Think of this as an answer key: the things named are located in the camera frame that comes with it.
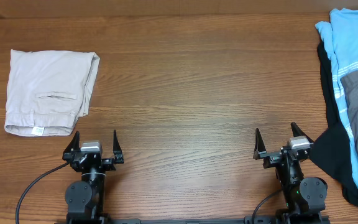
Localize light blue printed t-shirt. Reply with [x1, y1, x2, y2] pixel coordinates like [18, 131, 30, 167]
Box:
[315, 8, 358, 187]

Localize black garment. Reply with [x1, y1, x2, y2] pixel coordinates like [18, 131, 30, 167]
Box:
[310, 42, 358, 207]

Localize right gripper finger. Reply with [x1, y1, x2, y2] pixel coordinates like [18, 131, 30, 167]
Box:
[290, 122, 314, 143]
[254, 128, 267, 154]

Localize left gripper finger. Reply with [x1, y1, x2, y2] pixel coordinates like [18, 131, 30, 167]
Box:
[113, 130, 122, 156]
[64, 131, 80, 153]

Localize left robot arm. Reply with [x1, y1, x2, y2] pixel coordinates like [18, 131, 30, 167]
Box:
[62, 132, 124, 223]

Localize folded beige shorts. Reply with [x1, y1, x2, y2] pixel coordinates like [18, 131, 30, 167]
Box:
[4, 50, 100, 137]

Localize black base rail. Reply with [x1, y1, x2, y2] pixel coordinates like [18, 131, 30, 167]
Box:
[54, 215, 331, 224]

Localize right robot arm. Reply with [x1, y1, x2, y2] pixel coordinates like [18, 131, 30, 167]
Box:
[250, 122, 330, 224]

